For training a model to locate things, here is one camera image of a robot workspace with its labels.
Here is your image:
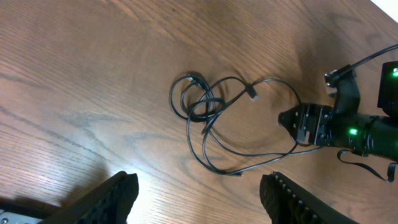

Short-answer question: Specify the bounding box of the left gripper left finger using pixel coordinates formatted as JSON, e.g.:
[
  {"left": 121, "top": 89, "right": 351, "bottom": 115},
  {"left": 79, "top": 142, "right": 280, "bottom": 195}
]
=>
[{"left": 41, "top": 171, "right": 139, "bottom": 224}]

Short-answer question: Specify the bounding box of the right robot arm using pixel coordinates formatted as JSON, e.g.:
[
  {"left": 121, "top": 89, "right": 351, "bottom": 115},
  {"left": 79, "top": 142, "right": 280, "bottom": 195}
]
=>
[{"left": 278, "top": 61, "right": 397, "bottom": 183}]

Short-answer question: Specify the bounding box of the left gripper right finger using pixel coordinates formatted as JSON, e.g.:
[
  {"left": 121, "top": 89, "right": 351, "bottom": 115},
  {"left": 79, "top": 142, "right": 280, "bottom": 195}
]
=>
[{"left": 259, "top": 172, "right": 356, "bottom": 224}]

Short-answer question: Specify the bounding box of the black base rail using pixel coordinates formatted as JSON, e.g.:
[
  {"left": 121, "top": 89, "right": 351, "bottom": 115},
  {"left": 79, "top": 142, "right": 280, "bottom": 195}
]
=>
[{"left": 1, "top": 198, "right": 60, "bottom": 224}]

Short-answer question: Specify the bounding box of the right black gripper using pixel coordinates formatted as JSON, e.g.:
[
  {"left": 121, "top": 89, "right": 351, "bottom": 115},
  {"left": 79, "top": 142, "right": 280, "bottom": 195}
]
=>
[{"left": 278, "top": 103, "right": 333, "bottom": 146}]

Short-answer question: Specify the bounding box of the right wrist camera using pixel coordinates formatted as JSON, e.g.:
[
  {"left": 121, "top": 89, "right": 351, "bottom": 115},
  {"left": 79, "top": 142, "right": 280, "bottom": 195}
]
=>
[{"left": 324, "top": 65, "right": 361, "bottom": 115}]

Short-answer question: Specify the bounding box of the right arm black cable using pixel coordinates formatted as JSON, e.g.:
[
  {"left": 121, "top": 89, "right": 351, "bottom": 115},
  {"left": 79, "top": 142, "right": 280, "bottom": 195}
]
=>
[{"left": 348, "top": 43, "right": 398, "bottom": 71}]

